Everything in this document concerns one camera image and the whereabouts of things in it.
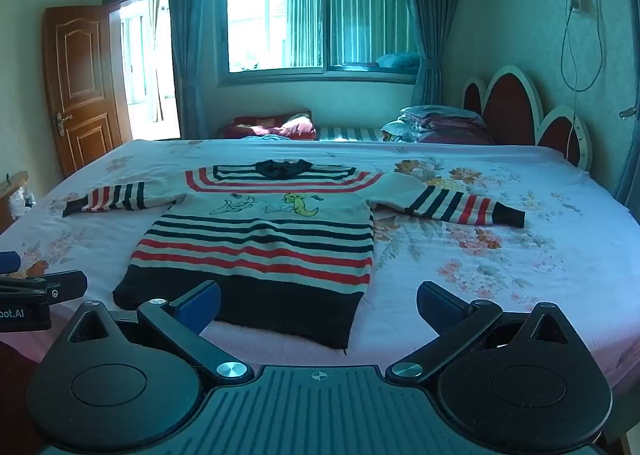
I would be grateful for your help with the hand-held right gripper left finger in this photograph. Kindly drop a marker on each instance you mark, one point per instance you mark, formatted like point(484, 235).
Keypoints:
point(200, 307)

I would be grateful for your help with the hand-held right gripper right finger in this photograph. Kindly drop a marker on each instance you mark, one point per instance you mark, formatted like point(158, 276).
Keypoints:
point(437, 307)

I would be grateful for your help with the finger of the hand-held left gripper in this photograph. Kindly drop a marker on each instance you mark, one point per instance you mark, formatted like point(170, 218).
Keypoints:
point(9, 262)
point(65, 285)

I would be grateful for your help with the striped knit sweater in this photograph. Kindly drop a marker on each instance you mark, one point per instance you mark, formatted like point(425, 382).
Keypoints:
point(250, 255)

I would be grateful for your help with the bed with floral sheet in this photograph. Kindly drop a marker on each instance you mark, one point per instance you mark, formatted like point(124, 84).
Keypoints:
point(500, 285)

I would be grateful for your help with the wooden chair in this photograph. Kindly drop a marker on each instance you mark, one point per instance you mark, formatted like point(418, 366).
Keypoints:
point(12, 185)

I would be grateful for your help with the light blue cloth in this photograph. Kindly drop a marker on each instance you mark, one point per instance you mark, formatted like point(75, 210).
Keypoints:
point(267, 137)

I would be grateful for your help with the stack of folded quilts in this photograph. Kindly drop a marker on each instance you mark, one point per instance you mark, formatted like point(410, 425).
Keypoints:
point(440, 122)

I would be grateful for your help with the brown wooden door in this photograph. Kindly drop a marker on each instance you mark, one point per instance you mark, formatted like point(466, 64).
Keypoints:
point(82, 85)

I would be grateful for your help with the striped mattress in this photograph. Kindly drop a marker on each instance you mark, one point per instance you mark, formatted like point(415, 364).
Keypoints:
point(350, 133)

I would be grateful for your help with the dark red pillow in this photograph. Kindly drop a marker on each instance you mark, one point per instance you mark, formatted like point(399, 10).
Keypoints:
point(295, 127)

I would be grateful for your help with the blue curtain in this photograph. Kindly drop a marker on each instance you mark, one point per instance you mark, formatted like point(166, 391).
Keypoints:
point(432, 10)
point(192, 35)

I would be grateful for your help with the large window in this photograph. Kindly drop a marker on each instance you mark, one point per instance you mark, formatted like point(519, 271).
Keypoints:
point(310, 20)

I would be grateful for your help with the wall socket with plug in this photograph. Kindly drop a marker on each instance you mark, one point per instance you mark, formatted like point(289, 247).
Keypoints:
point(575, 3)

